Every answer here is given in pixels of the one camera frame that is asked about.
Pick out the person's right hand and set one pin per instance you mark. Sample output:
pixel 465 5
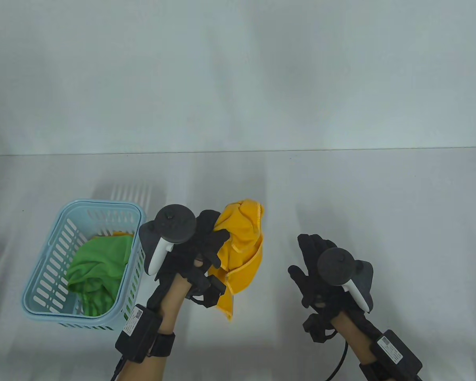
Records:
pixel 311 285

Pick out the person's left hand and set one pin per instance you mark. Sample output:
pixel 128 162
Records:
pixel 206 246

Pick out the orange cloth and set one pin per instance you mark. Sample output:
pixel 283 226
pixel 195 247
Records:
pixel 121 234

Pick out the light blue plastic basket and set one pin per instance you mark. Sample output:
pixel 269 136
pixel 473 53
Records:
pixel 43 274

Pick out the black sensor box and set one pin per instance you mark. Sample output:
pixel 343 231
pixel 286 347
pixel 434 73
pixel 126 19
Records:
pixel 394 351
pixel 139 331

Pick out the person's left forearm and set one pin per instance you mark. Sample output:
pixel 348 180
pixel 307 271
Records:
pixel 172 305

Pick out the green crumpled towel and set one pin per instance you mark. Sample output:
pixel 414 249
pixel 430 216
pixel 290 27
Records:
pixel 95 266

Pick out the black and white controller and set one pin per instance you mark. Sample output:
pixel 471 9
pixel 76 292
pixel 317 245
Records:
pixel 175 222
pixel 337 266

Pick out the yellow square towel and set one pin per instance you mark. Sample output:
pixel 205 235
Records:
pixel 242 246

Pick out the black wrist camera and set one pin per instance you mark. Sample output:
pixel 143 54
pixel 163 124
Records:
pixel 317 327
pixel 210 291

